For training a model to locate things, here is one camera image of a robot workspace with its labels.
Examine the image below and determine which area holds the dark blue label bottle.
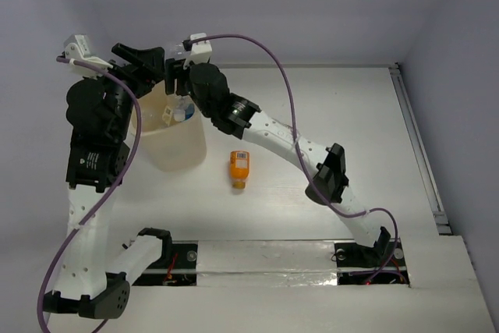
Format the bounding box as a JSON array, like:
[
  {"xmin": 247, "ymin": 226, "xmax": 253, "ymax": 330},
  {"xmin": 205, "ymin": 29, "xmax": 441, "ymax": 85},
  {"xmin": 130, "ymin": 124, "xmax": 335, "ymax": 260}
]
[{"xmin": 173, "ymin": 97, "xmax": 195, "ymax": 122}]

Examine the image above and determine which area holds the orange plastic bottle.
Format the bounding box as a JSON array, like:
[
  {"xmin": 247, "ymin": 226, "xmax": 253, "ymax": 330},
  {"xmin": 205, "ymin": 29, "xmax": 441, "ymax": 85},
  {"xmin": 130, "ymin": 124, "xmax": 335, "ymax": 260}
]
[{"xmin": 229, "ymin": 151, "xmax": 250, "ymax": 190}]

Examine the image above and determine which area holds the green white label bottle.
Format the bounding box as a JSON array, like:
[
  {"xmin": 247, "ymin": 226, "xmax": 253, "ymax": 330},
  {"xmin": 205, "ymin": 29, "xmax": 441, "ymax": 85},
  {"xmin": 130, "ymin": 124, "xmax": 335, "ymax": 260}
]
[{"xmin": 141, "ymin": 105, "xmax": 173, "ymax": 131}]

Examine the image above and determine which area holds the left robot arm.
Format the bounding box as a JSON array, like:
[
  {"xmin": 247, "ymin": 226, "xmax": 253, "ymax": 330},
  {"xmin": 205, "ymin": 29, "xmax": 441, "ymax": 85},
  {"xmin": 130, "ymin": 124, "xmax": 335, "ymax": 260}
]
[{"xmin": 38, "ymin": 35, "xmax": 172, "ymax": 321}]

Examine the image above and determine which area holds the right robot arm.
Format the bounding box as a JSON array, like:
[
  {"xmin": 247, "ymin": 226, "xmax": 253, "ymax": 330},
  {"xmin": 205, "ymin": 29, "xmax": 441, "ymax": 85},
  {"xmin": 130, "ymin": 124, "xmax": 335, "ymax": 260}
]
[{"xmin": 165, "ymin": 58, "xmax": 397, "ymax": 267}]

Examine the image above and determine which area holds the cream plastic bin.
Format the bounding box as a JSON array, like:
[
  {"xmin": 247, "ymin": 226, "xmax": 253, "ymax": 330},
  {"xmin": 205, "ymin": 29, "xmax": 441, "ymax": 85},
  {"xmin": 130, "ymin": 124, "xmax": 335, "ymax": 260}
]
[{"xmin": 139, "ymin": 82, "xmax": 207, "ymax": 172}]

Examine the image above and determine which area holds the silver tape strip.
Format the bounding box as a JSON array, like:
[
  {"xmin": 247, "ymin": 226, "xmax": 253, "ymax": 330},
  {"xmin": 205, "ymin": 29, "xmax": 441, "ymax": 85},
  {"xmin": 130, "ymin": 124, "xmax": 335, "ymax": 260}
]
[{"xmin": 196, "ymin": 240, "xmax": 338, "ymax": 288}]

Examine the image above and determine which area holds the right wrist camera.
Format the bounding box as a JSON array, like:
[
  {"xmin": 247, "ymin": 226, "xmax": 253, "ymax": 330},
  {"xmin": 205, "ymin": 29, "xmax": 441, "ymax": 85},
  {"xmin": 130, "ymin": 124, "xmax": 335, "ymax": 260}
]
[{"xmin": 165, "ymin": 33, "xmax": 212, "ymax": 69}]

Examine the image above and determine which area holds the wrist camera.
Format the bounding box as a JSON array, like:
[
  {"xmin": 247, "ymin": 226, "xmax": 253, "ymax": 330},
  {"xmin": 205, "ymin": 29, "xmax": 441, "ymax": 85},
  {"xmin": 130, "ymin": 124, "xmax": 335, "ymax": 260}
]
[
  {"xmin": 165, "ymin": 33, "xmax": 212, "ymax": 69},
  {"xmin": 61, "ymin": 34, "xmax": 112, "ymax": 78}
]

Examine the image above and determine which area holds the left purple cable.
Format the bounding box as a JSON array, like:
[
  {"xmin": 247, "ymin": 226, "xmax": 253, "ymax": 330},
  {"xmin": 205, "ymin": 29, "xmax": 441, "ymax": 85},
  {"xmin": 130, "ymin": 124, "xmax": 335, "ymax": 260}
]
[{"xmin": 37, "ymin": 55, "xmax": 142, "ymax": 333}]

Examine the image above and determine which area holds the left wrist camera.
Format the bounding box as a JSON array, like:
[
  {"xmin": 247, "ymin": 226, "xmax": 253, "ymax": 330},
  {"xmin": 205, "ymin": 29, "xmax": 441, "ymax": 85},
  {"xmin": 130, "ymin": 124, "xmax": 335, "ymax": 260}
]
[{"xmin": 61, "ymin": 34, "xmax": 112, "ymax": 78}]

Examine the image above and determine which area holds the aluminium side rail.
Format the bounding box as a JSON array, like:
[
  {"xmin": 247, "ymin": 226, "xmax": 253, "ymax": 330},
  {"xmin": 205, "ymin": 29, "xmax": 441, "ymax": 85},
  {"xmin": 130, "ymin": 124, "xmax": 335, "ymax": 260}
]
[{"xmin": 388, "ymin": 63, "xmax": 454, "ymax": 236}]

